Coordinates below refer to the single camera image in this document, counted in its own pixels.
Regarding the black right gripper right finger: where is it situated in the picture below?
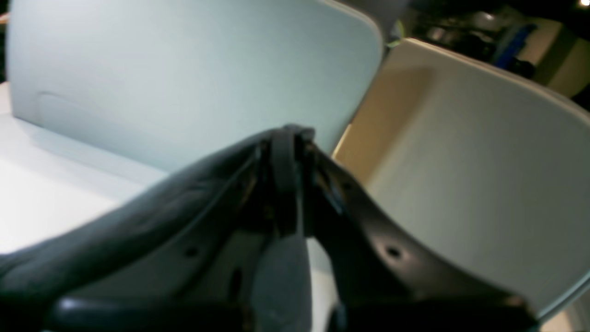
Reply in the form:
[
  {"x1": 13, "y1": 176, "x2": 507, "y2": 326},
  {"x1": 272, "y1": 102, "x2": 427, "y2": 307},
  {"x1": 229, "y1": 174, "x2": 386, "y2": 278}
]
[{"x1": 302, "y1": 142, "x2": 539, "y2": 332}]

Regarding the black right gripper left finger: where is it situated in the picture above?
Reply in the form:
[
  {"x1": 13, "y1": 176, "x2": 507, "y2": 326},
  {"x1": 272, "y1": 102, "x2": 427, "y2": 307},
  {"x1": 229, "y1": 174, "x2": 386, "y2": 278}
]
[{"x1": 44, "y1": 131, "x2": 301, "y2": 332}]

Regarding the dark grey t-shirt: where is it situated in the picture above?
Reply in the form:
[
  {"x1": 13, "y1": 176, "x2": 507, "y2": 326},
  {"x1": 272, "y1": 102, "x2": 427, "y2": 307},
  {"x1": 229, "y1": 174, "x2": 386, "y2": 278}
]
[{"x1": 1, "y1": 128, "x2": 313, "y2": 332}]

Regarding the white side cabinet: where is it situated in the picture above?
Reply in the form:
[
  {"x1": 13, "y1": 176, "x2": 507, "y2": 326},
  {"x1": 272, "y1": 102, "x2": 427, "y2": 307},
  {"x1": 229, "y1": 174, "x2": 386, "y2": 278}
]
[{"x1": 7, "y1": 0, "x2": 384, "y2": 173}]

